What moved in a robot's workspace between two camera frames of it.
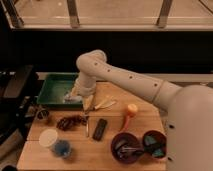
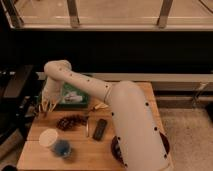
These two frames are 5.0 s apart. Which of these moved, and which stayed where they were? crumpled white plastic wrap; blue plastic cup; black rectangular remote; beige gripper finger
Moved: beige gripper finger
Stayed: crumpled white plastic wrap; blue plastic cup; black rectangular remote
